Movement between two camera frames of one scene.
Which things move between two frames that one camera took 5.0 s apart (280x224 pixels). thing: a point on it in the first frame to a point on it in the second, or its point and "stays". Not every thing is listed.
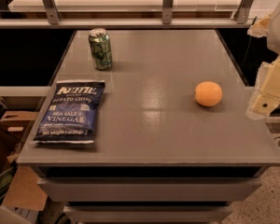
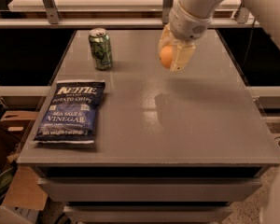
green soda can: [101, 47] stays
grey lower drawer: [149, 214] stays
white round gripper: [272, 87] to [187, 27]
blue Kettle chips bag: [70, 112] stays
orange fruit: [208, 93] to [166, 56]
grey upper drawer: [149, 189] stays
